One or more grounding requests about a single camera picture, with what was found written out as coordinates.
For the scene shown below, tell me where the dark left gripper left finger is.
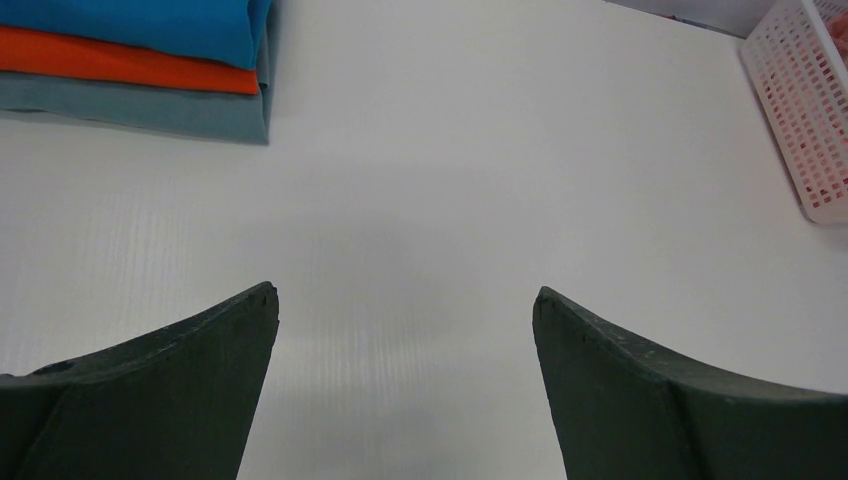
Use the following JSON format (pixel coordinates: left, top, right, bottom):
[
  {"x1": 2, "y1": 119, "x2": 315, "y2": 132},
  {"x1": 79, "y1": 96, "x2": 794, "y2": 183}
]
[{"x1": 1, "y1": 282, "x2": 279, "y2": 479}]

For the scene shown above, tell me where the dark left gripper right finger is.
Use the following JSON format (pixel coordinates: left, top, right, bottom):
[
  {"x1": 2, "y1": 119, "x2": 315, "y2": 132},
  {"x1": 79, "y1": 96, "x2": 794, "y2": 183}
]
[{"x1": 532, "y1": 287, "x2": 847, "y2": 479}]

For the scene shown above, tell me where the folded grey-teal t shirt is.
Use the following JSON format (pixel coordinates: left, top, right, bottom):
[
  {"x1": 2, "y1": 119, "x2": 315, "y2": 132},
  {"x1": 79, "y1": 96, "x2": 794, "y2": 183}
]
[{"x1": 0, "y1": 26, "x2": 274, "y2": 146}]

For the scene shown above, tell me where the folded orange t shirt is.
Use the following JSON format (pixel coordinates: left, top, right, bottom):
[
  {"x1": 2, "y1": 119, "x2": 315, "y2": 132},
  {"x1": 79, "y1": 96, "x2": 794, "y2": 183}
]
[{"x1": 1, "y1": 26, "x2": 259, "y2": 95}]

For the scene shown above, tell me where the folded blue t shirt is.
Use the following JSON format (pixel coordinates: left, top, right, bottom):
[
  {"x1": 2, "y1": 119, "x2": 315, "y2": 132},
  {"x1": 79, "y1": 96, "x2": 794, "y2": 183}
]
[{"x1": 1, "y1": 0, "x2": 273, "y2": 69}]

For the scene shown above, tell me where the white plastic laundry basket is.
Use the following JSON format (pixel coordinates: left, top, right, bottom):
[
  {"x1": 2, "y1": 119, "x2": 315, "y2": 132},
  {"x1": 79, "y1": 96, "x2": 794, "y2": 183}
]
[{"x1": 740, "y1": 0, "x2": 847, "y2": 224}]

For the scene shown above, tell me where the pink t shirt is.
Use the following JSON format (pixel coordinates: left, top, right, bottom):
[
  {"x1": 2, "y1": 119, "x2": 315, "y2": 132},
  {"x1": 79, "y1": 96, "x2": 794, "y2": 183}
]
[{"x1": 826, "y1": 13, "x2": 848, "y2": 63}]

